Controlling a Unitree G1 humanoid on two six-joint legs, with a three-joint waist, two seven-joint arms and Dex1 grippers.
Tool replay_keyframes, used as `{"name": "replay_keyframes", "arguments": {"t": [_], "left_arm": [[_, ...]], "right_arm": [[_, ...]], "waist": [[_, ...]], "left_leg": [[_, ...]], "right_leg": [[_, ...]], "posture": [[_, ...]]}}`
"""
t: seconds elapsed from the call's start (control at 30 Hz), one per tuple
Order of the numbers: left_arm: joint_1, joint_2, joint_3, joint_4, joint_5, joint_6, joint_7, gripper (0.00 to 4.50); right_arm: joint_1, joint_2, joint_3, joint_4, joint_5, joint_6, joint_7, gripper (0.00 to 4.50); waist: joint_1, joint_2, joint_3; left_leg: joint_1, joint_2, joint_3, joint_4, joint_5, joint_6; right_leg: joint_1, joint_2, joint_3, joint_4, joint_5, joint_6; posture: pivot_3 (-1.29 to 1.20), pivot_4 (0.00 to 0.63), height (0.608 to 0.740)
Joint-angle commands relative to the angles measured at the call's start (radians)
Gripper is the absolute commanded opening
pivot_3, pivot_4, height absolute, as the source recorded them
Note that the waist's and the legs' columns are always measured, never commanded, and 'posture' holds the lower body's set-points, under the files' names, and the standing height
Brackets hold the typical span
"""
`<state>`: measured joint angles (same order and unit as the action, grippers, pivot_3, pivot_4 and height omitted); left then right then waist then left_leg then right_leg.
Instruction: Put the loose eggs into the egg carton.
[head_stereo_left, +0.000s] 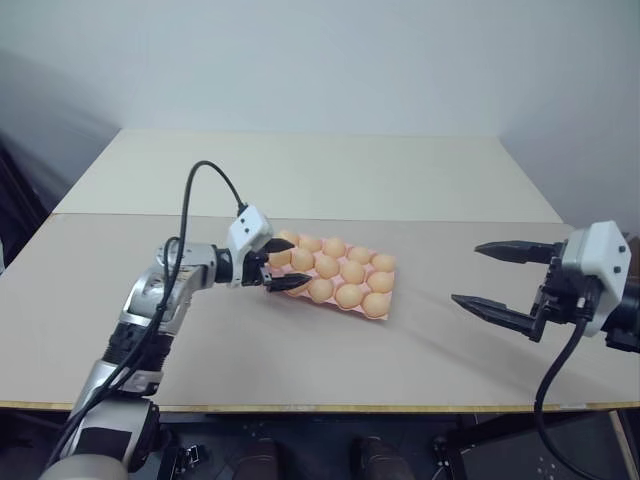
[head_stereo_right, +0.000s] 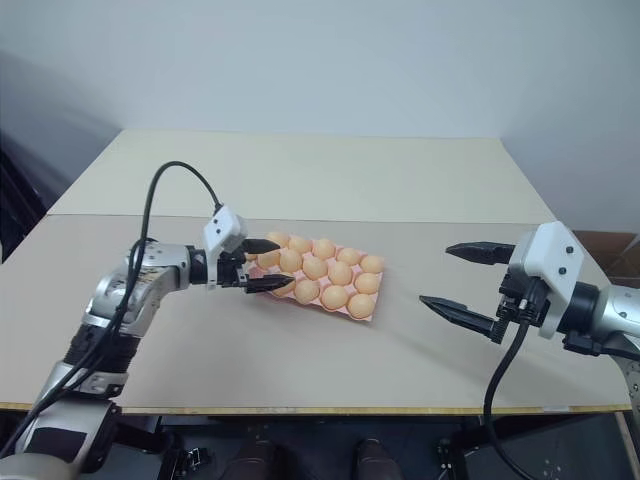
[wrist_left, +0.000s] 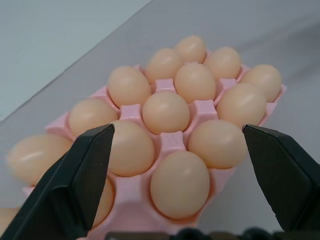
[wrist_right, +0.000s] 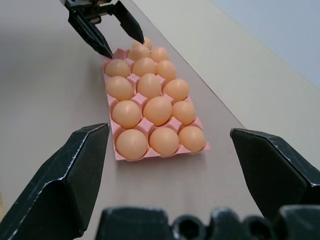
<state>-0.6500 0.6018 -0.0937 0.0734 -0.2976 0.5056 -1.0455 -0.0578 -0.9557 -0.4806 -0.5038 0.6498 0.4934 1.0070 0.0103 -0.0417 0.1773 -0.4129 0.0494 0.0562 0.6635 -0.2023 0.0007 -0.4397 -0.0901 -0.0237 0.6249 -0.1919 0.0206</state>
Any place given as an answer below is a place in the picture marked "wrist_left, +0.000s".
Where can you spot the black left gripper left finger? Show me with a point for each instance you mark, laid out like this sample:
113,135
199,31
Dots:
67,190

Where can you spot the pink plastic egg tray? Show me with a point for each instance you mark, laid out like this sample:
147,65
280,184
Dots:
132,200

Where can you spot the beige egg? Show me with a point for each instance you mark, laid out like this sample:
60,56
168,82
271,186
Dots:
92,115
162,63
166,111
195,82
132,150
180,185
128,86
217,143
106,200
35,157
241,105
225,62
191,48
265,80

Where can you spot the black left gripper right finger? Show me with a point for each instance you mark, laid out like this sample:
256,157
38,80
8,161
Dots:
287,182

